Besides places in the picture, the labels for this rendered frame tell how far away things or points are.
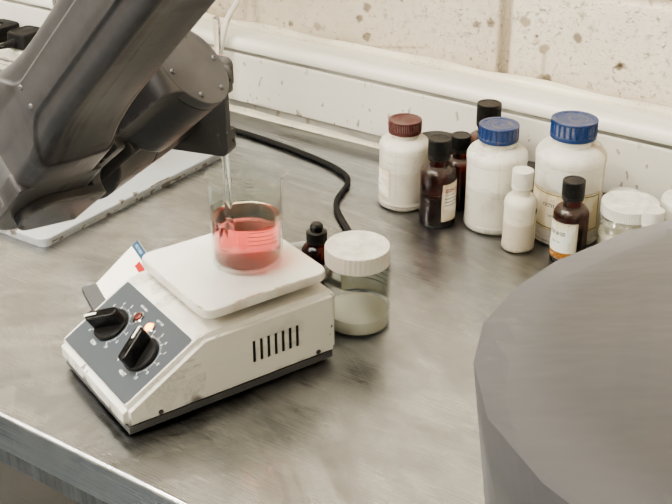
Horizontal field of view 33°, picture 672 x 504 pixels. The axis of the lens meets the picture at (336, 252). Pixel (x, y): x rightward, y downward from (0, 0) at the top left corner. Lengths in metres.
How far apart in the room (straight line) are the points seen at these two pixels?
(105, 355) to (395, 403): 0.24
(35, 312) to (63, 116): 0.51
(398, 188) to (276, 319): 0.35
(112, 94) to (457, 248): 0.63
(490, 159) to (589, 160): 0.10
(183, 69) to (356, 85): 0.72
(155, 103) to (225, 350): 0.30
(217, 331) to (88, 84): 0.37
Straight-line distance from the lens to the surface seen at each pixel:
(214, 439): 0.91
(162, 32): 0.57
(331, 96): 1.43
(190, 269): 0.97
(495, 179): 1.18
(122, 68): 0.59
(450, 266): 1.15
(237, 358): 0.93
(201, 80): 0.71
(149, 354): 0.92
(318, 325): 0.97
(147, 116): 0.70
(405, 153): 1.22
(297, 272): 0.95
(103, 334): 0.97
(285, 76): 1.47
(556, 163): 1.16
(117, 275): 1.11
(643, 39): 1.27
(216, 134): 0.82
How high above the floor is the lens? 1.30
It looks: 28 degrees down
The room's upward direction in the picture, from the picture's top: straight up
